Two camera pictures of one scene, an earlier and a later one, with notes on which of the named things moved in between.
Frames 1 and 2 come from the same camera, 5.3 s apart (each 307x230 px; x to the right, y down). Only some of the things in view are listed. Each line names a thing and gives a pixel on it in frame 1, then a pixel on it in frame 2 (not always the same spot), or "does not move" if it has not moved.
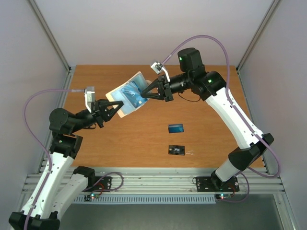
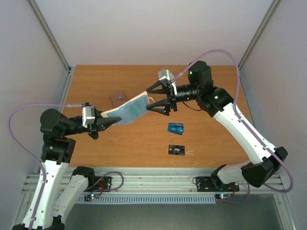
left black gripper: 98,112 -> 100,123
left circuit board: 92,196 does not move
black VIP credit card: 176,150 does not move
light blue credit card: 130,94 -> 175,129
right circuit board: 222,196 does not move
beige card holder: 130,93 -> 130,111
